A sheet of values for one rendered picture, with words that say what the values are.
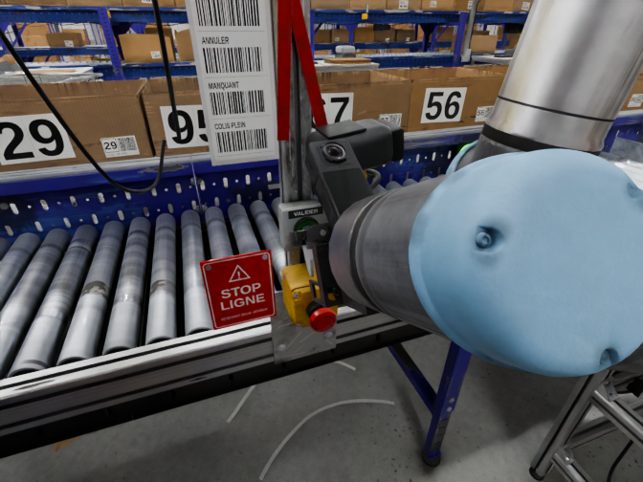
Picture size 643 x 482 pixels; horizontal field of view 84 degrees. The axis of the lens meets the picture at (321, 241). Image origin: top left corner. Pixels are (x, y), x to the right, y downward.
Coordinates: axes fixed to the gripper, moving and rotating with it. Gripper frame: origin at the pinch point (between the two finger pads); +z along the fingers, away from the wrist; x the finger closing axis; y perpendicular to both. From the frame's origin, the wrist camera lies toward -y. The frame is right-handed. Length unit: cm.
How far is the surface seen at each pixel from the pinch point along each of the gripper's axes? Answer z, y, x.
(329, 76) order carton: 77, -54, 38
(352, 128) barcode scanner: -6.2, -11.7, 5.7
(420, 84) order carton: 52, -39, 58
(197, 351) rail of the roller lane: 15.2, 16.3, -18.2
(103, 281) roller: 37, 3, -35
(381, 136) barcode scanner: -7.1, -10.2, 8.8
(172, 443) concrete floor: 82, 63, -37
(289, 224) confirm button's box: 1.8, -1.6, -2.4
